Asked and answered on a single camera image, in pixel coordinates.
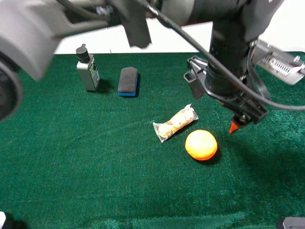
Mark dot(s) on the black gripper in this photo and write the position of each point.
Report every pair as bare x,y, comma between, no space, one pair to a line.
245,108

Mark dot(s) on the orange fruit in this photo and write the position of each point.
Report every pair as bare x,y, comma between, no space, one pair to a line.
201,145

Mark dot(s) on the grey robot base right corner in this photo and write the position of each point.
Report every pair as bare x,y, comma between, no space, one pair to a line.
291,223

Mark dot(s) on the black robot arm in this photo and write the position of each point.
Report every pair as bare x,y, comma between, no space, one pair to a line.
225,31

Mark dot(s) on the clear packet of chocolate balls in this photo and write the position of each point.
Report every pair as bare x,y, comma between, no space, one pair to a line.
181,119

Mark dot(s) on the blue whiteboard eraser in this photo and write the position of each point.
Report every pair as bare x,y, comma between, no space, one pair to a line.
128,81

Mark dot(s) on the grey bottle black cap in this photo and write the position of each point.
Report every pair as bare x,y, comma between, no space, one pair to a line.
87,69

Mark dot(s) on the green velvet table cloth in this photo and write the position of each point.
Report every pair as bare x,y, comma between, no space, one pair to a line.
70,159

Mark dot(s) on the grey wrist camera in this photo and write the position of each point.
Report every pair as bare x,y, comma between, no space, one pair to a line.
286,67

